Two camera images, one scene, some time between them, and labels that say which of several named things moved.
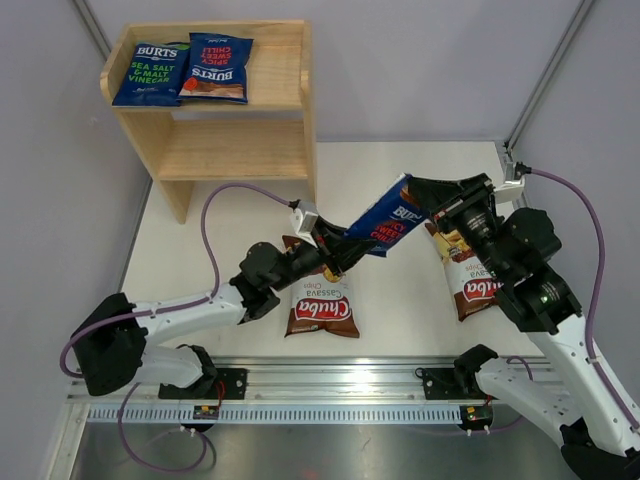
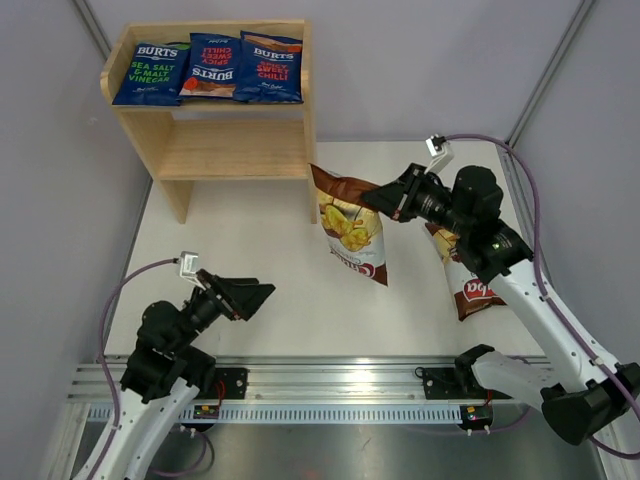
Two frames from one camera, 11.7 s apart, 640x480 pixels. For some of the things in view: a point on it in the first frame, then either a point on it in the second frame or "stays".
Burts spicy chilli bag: (217, 67) stays
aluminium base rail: (308, 381) stays
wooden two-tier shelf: (267, 138) stays
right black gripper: (434, 196) to (394, 200)
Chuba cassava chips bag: (318, 304) to (353, 227)
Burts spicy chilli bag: (387, 220) to (270, 70)
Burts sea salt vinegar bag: (155, 75) stays
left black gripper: (339, 254) to (236, 297)
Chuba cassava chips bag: (473, 284) stays
